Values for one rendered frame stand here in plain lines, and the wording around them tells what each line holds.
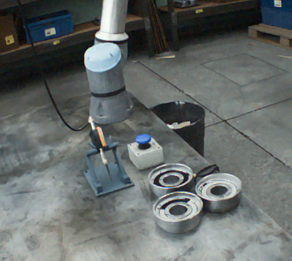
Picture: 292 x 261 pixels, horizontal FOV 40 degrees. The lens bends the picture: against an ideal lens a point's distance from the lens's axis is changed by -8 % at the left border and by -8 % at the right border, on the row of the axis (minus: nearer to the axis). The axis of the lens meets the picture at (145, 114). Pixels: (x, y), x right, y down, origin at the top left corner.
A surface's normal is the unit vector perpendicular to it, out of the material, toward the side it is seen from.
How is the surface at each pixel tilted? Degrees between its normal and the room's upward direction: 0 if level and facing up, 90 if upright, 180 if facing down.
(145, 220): 0
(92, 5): 90
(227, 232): 0
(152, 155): 90
